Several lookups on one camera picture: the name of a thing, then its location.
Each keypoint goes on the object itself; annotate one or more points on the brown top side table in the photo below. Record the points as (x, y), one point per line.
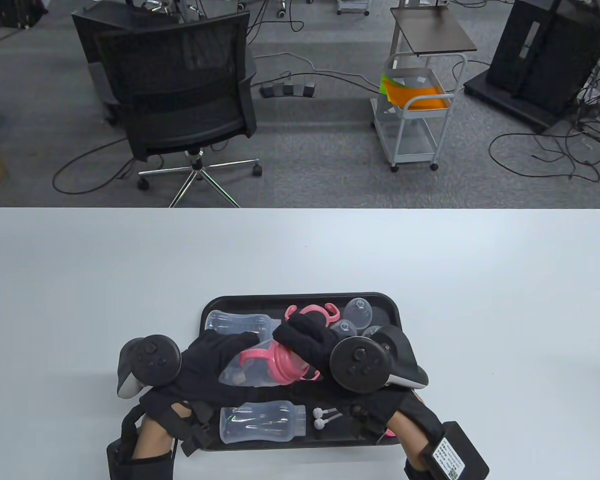
(432, 30)

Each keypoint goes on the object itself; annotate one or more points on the black bag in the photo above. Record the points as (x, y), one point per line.
(20, 12)

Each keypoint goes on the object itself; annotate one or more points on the person's left forearm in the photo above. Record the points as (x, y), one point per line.
(152, 440)

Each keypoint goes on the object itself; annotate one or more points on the orange folder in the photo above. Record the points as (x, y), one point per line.
(420, 97)

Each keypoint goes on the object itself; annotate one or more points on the black mesh office chair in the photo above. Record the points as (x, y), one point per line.
(180, 115)

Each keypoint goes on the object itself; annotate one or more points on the black cabinet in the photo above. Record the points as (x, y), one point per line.
(545, 55)

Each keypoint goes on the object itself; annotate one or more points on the person's right hand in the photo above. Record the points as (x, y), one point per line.
(305, 340)

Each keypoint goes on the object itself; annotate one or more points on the black wrist box white label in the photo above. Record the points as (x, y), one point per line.
(455, 455)

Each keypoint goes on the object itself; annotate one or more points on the black plastic tray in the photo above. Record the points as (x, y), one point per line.
(250, 304)

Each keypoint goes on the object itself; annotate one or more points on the small white cart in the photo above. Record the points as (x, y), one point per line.
(352, 7)

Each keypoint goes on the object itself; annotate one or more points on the white rolling cart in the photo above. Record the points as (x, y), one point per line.
(410, 142)

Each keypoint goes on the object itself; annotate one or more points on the person's right forearm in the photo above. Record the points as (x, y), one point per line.
(400, 442)

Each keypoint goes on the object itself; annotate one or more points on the black grey hand controller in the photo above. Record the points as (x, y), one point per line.
(152, 360)
(360, 365)

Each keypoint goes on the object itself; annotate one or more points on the black wrist brace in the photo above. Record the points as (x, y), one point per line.
(140, 470)

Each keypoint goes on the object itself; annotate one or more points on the green sheet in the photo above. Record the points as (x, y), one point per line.
(385, 82)

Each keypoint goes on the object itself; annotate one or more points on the clear dome cap component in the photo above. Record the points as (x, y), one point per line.
(345, 329)
(372, 331)
(358, 312)

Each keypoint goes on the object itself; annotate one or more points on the black base platform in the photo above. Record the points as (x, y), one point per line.
(485, 90)

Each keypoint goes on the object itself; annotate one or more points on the person's left hand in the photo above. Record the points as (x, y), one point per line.
(200, 365)

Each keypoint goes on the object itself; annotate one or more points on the clear baby bottle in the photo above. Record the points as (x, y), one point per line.
(245, 372)
(260, 422)
(230, 322)

